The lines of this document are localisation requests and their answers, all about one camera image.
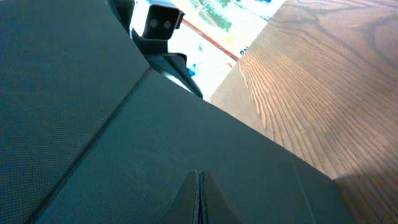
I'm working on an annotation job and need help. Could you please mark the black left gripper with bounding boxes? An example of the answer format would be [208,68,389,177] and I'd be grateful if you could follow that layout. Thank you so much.
[131,29,203,98]

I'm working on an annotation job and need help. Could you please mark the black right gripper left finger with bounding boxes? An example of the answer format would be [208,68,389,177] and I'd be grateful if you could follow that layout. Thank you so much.
[160,171,200,224]

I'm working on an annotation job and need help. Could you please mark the dark green box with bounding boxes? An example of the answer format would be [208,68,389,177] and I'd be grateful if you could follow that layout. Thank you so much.
[1,1,353,223]

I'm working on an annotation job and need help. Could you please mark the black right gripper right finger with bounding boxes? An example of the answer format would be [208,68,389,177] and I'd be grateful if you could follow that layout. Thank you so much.
[201,170,241,224]

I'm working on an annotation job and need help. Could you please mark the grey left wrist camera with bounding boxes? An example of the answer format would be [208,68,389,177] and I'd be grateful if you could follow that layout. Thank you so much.
[142,4,185,40]

